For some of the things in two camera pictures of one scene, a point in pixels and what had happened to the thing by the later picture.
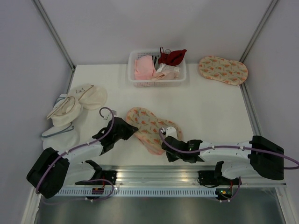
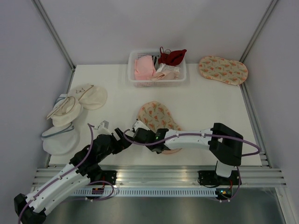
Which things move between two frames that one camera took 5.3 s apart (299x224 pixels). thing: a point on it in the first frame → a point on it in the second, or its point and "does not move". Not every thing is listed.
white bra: (164, 68) does not move
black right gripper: (170, 157) → (148, 131)
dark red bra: (174, 58) does not move
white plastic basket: (148, 83) does not move
